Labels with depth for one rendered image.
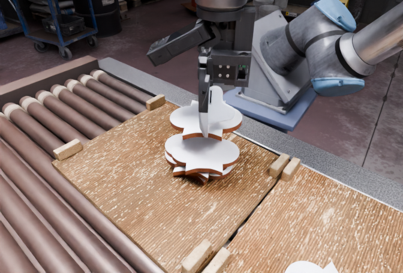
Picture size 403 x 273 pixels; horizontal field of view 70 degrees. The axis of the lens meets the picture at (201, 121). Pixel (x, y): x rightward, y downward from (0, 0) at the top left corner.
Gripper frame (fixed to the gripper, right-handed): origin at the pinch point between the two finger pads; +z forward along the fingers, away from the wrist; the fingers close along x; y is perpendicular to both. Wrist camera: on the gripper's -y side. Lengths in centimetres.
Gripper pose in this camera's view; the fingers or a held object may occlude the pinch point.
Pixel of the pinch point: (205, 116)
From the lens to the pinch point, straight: 54.1
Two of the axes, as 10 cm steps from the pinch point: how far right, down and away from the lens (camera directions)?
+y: 9.9, 0.7, -1.0
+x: 1.3, -5.9, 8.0
